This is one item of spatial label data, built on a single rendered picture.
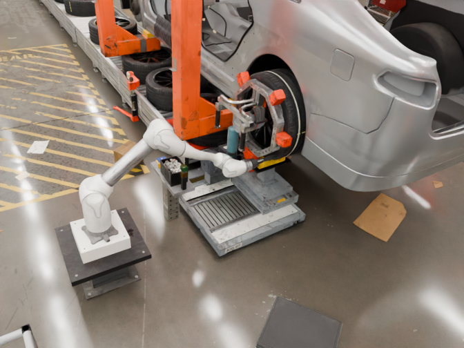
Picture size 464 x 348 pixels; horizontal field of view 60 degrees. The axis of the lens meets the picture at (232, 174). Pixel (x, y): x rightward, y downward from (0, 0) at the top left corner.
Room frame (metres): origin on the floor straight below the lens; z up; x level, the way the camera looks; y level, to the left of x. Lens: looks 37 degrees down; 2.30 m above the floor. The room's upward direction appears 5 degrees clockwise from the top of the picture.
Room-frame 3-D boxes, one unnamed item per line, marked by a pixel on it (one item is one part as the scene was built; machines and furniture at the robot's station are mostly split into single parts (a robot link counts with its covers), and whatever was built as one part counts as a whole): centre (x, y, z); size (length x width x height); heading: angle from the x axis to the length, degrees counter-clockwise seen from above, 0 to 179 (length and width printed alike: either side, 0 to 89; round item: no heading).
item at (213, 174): (2.84, 0.07, 0.26); 0.42 x 0.18 x 0.35; 125
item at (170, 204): (2.40, 0.47, 0.21); 0.10 x 0.10 x 0.42; 35
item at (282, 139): (2.36, -0.33, 0.85); 0.09 x 0.08 x 0.07; 35
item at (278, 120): (2.61, -0.15, 0.85); 0.54 x 0.07 x 0.54; 35
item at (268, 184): (2.71, -0.28, 0.32); 0.40 x 0.30 x 0.28; 35
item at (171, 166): (2.34, 0.43, 0.51); 0.20 x 0.14 x 0.13; 34
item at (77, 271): (1.78, 0.82, 0.15); 0.50 x 0.50 x 0.30; 33
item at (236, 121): (2.57, -0.09, 0.85); 0.21 x 0.14 x 0.14; 125
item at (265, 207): (2.71, -0.29, 0.13); 0.50 x 0.36 x 0.10; 35
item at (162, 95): (3.97, 0.68, 0.39); 0.66 x 0.66 x 0.24
